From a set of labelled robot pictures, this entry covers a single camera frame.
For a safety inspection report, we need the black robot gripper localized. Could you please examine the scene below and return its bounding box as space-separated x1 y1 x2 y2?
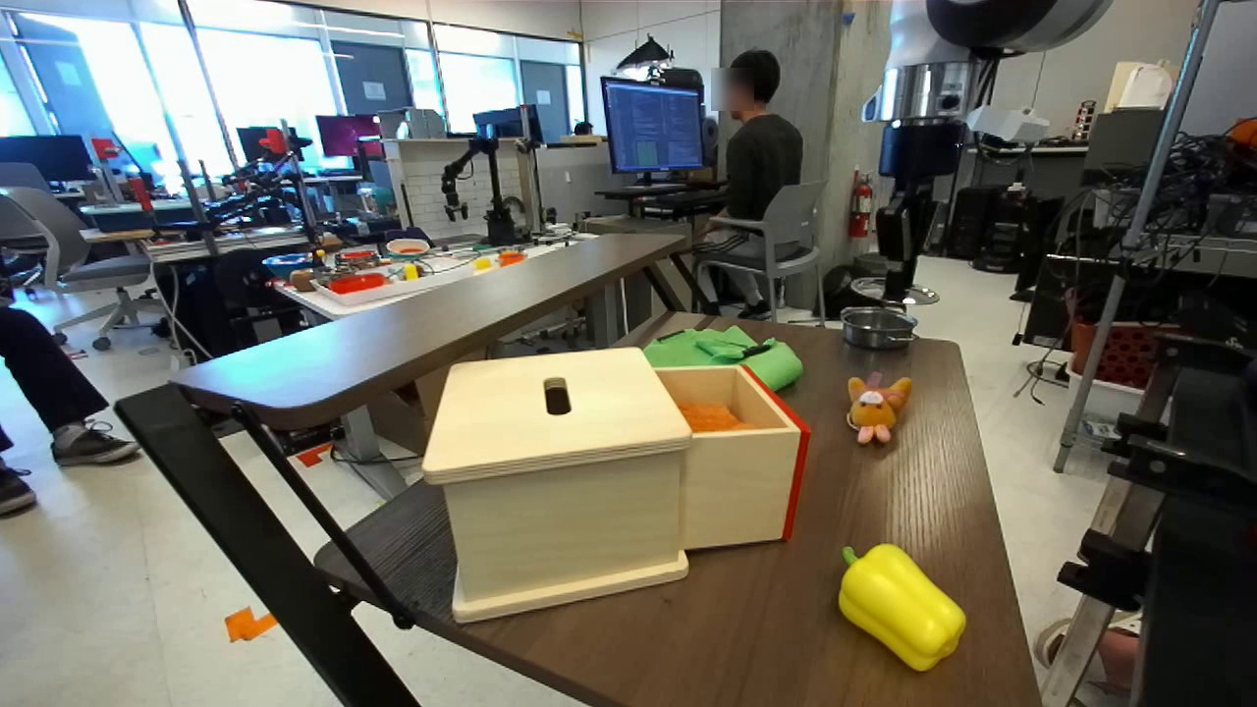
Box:
874 114 971 268

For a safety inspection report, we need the silver metal pot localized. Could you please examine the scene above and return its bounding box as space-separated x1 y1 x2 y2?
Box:
835 302 919 353

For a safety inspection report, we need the orange plush toy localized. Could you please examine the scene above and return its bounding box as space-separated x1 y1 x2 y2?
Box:
842 372 916 452

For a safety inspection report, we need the yellow toy bell pepper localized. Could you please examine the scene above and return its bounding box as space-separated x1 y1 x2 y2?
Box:
831 543 971 677

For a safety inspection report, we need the red fire extinguisher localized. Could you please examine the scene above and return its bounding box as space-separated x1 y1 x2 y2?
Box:
846 166 878 246

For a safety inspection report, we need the grey plastic chair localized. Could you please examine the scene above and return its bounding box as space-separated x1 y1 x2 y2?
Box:
704 181 823 322

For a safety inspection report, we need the seated person grey shirt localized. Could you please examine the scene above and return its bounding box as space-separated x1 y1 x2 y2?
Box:
687 47 808 318

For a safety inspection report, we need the silver metal pole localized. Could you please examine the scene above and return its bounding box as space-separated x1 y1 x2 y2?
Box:
1047 0 1229 475

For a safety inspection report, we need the white box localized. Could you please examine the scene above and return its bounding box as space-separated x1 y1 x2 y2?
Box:
1098 59 1182 119

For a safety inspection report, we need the green cloth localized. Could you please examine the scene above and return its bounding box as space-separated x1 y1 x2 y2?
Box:
641 322 808 395

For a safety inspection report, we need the computer monitor blue screen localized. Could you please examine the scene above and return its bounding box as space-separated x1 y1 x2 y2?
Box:
597 76 709 186

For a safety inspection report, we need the red crate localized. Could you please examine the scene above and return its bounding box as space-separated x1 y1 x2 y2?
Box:
1067 318 1168 391

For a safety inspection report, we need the black desk lamp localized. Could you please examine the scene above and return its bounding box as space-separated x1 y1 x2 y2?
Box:
614 31 679 79

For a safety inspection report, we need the wooden drawer red front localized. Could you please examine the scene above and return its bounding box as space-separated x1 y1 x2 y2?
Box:
652 363 813 555

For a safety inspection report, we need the light wooden slotted box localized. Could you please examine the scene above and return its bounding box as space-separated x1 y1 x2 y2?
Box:
419 344 695 628

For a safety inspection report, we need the white table with toys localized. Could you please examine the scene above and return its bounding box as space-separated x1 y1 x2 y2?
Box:
266 232 580 326

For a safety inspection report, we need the monitor pink screen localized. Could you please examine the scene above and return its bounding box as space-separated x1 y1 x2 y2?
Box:
311 109 387 166

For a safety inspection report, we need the grey office chair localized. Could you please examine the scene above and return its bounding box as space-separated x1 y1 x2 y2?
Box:
0 181 169 359

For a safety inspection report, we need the black camera rig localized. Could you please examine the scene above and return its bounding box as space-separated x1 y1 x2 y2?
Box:
1037 326 1257 707

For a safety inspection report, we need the black stand frame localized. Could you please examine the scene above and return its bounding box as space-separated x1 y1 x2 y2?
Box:
111 381 424 707

